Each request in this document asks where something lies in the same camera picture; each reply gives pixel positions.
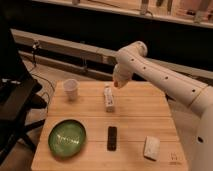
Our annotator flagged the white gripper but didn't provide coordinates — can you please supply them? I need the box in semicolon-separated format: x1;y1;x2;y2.
113;64;133;88

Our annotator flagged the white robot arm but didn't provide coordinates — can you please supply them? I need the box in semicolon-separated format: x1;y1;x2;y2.
113;41;213;171

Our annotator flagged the green ceramic bowl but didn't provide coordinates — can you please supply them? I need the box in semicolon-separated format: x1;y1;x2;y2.
48;119;87;158

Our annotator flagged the white rectangular box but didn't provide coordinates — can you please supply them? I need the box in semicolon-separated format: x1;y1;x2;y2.
104;84;115;112

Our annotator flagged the white paper cup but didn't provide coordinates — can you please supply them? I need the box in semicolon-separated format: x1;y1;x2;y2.
63;79;78;101

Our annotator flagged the black remote control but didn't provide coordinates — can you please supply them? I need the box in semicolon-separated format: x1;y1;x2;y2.
107;126;117;151

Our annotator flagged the wooden table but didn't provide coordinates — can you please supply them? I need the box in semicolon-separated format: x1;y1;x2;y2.
31;81;188;171

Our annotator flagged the black chair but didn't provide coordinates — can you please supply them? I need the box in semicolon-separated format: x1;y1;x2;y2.
0;11;47;165

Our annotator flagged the black cable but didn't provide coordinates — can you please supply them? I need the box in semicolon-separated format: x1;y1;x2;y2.
31;41;56;104

